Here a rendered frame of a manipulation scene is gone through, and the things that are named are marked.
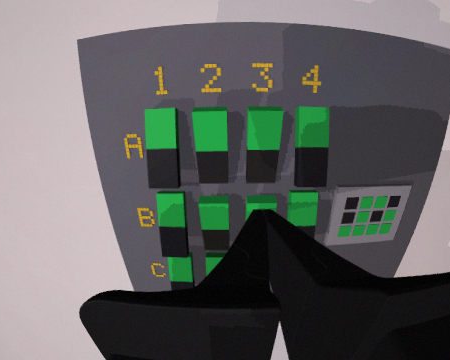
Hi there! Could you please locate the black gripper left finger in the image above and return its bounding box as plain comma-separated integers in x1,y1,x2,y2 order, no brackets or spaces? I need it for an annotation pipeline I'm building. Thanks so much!
80,209,282,360

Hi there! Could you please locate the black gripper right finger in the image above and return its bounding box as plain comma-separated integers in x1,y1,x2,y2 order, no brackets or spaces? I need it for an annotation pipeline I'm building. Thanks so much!
262,209,450,360

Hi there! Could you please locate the dark grey switch panel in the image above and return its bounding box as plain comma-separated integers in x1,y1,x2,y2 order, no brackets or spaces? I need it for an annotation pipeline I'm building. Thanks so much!
77,21,450,292

